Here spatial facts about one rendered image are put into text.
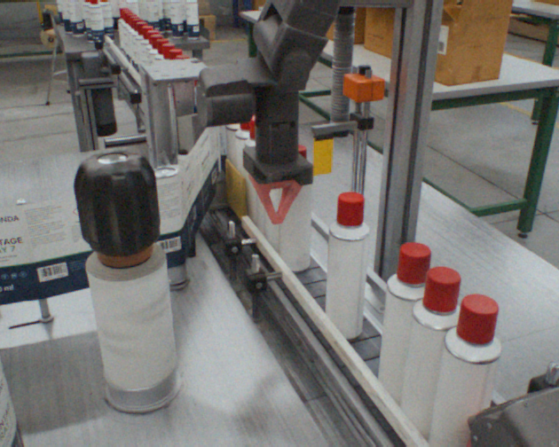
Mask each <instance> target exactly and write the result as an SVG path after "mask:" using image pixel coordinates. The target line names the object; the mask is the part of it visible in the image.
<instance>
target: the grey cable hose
mask: <svg viewBox="0 0 559 447"><path fill-rule="evenodd" d="M356 9H358V8H356V6H339V11H338V13H337V16H336V18H335V21H334V22H335V23H334V40H333V42H334V43H333V48H334V49H333V62H332V64H333V66H332V68H333V69H332V71H333V72H332V88H331V92H332V93H331V109H330V110H331V112H330V113H331V114H330V124H331V123H337V122H349V121H350V98H348V97H346V96H345V95H343V85H344V76H345V75H349V74H352V66H351V65H352V61H353V57H352V56H353V45H354V40H353V39H354V37H353V36H354V34H353V33H354V28H355V27H353V26H355V24H354V22H355V20H354V19H355V17H354V16H355V11H356ZM349 132H350V129H347V130H341V131H334V132H329V134H333V135H334V137H336V138H344V137H348V136H349Z"/></svg>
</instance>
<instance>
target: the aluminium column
mask: <svg viewBox="0 0 559 447"><path fill-rule="evenodd" d="M443 8H444V0H413V4H412V5H411V7H410V8H406V16H405V8H396V13H395V25H394V36H393V46H392V58H391V69H390V79H389V91H388V103H387V113H386V124H385V136H384V147H383V158H382V180H381V191H380V202H379V213H378V224H377V236H376V247H375V258H374V270H373V271H374V272H375V273H376V274H377V275H378V276H379V277H380V278H381V279H382V280H383V281H384V282H385V283H386V284H387V280H388V278H391V277H392V276H394V275H395V274H397V270H398V256H399V248H400V247H401V246H402V245H403V244H405V243H409V242H415V237H416V229H417V221H418V213H419V206H420V197H421V181H422V174H423V165H425V158H426V150H427V142H428V134H429V119H430V111H431V103H432V95H433V87H434V79H435V72H436V63H437V47H438V40H439V33H440V24H442V17H443ZM404 17H405V35H404V45H403V56H402V67H401V75H400V61H401V50H402V38H403V26H404ZM399 75H400V86H399ZM398 88H399V95H398ZM397 109H398V117H397ZM396 117H397V126H396ZM395 126H396V136H395V146H394V157H393V166H392V177H391V187H390V196H389V207H388V216H387V227H386V238H385V248H384V258H383V238H384V228H385V219H386V209H387V199H388V190H389V180H390V171H391V162H392V154H393V144H394V135H395ZM382 263H383V267H382Z"/></svg>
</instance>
